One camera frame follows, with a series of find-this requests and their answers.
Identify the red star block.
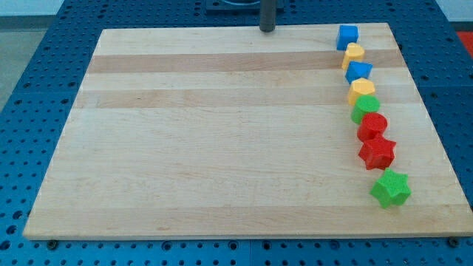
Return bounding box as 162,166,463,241
358,134,397,170

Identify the green star block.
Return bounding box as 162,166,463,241
370,168,412,208

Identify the wooden board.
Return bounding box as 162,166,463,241
23,23,472,240

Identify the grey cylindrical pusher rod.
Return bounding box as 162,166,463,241
259,0,277,33

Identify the green cylinder block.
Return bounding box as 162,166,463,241
350,95,381,124

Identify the yellow hexagon block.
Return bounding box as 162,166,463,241
347,78,375,106

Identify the blue pentagon block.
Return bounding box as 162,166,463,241
345,61,373,83

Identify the red cylinder block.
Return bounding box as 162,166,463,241
357,112,388,142

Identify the yellow heart block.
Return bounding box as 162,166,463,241
341,43,365,70

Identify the blue cube block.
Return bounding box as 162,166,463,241
336,24,358,50

